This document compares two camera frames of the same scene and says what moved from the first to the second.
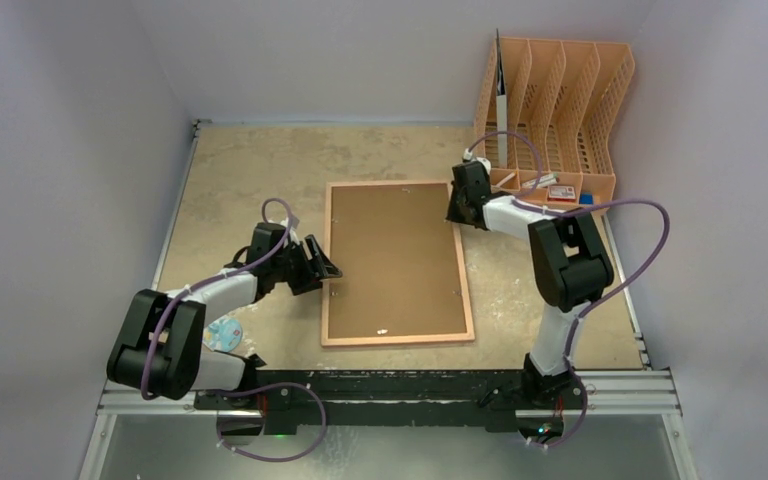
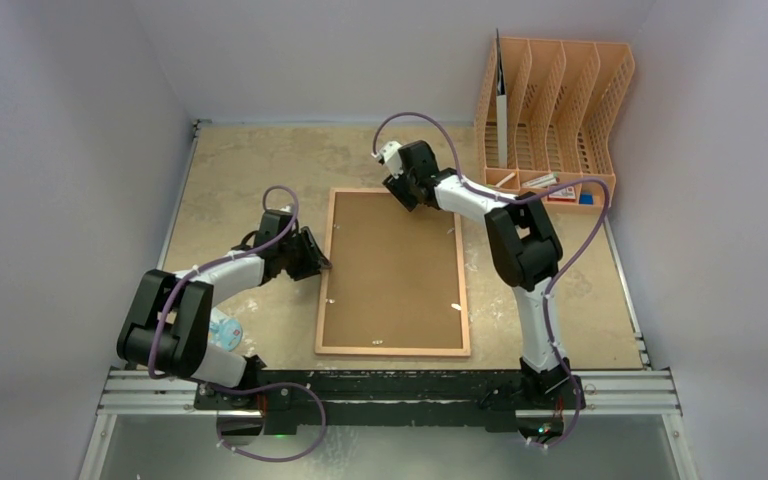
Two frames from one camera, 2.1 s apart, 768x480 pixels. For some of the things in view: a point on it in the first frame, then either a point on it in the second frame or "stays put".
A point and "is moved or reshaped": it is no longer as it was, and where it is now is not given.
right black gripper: (460, 204) to (404, 187)
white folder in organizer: (501, 106) stays put
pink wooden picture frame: (402, 264) stays put
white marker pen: (506, 180) stays put
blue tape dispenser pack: (222, 334) stays put
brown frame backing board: (396, 251) is moved or reshaped
